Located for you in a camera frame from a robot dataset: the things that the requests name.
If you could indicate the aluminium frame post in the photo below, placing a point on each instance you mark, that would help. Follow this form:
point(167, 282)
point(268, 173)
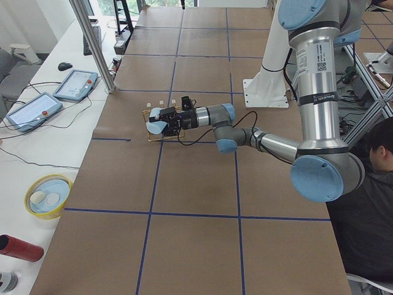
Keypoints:
point(82, 17)

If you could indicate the red bottle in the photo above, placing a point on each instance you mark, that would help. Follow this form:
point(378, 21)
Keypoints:
point(20, 249)

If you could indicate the black computer mouse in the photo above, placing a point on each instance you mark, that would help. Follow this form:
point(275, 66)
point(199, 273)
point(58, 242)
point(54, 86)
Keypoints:
point(64, 66)

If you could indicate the yellow bowl with blue plate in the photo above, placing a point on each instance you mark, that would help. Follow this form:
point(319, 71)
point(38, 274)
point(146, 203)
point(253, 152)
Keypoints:
point(46, 198)

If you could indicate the gold wire cup holder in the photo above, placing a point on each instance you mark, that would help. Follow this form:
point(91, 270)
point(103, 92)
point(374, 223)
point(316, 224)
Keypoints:
point(152, 137)

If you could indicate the near teach pendant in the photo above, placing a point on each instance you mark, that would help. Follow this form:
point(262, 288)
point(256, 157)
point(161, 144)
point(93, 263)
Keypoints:
point(34, 113)

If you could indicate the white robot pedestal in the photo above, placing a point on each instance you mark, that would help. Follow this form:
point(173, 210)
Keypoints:
point(268, 89)

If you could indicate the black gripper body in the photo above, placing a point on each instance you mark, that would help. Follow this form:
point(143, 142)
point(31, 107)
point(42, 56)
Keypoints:
point(188, 120)

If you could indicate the light blue plastic cup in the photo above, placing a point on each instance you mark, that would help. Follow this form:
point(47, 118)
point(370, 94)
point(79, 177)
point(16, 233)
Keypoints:
point(157, 127)

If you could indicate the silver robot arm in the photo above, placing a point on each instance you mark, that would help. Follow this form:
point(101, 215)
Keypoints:
point(323, 169)

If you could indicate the far teach pendant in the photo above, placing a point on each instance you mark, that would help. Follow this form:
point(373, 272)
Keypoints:
point(76, 86)

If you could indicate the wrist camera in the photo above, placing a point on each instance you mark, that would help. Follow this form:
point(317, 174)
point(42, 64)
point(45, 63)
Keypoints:
point(188, 103)

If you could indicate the teach pendant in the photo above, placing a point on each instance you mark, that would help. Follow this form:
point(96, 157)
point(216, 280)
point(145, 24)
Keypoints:
point(76, 86)
point(34, 113)

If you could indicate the seated person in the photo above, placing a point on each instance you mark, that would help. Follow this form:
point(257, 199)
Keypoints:
point(362, 219)

